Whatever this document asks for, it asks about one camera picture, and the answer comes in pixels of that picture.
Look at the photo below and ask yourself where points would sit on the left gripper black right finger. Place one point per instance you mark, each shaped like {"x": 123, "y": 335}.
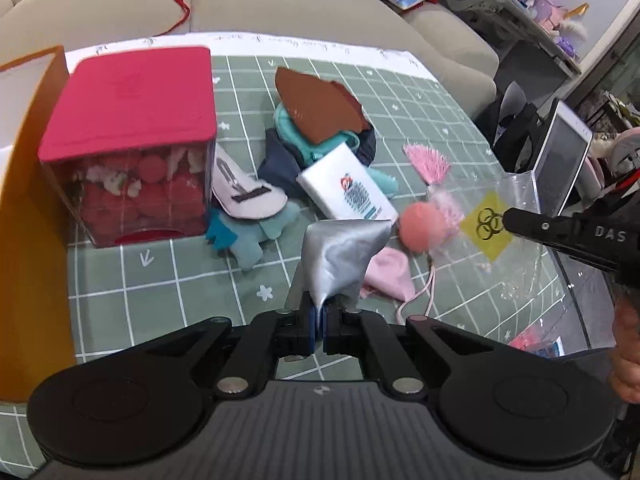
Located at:
{"x": 367, "y": 337}

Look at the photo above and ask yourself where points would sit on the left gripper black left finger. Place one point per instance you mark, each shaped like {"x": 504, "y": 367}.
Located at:
{"x": 258, "y": 347}

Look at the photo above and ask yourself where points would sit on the silver grey fabric piece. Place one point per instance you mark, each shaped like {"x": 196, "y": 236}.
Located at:
{"x": 334, "y": 258}

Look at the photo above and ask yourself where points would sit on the clear biohazard plastic bag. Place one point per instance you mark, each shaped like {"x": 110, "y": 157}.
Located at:
{"x": 490, "y": 282}

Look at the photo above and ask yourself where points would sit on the pink round ball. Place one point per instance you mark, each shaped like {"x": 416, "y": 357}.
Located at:
{"x": 422, "y": 227}

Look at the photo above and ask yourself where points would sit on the person's right hand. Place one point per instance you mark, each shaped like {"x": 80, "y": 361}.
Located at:
{"x": 625, "y": 359}

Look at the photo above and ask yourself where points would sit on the light pink fabric piece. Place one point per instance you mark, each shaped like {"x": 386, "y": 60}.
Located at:
{"x": 388, "y": 274}

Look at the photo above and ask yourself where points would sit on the white tablet device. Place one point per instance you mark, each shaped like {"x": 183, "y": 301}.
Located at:
{"x": 560, "y": 158}

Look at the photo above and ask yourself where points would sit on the teal felt cutout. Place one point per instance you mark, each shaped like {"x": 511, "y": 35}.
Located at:
{"x": 244, "y": 238}

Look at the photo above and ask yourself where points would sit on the white tissue pack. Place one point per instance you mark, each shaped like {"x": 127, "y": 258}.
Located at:
{"x": 341, "y": 188}

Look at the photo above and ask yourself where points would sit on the green grid tablecloth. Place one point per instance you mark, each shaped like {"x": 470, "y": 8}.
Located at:
{"x": 125, "y": 295}

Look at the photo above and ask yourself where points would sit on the navy blue fabric band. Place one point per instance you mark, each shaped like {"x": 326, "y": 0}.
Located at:
{"x": 286, "y": 158}

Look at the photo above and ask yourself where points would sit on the teal fabric piece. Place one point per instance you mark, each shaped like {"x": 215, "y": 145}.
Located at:
{"x": 286, "y": 128}

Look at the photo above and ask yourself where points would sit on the pink tassel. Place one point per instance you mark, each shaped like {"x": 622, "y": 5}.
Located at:
{"x": 431, "y": 165}

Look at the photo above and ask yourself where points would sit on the brown felt piece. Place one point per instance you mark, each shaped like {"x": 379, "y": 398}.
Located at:
{"x": 319, "y": 108}

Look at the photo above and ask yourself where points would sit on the red lidded clear box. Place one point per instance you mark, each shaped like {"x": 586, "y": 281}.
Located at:
{"x": 130, "y": 143}

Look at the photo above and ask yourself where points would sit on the beige sofa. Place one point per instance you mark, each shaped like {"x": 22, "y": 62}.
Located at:
{"x": 462, "y": 61}

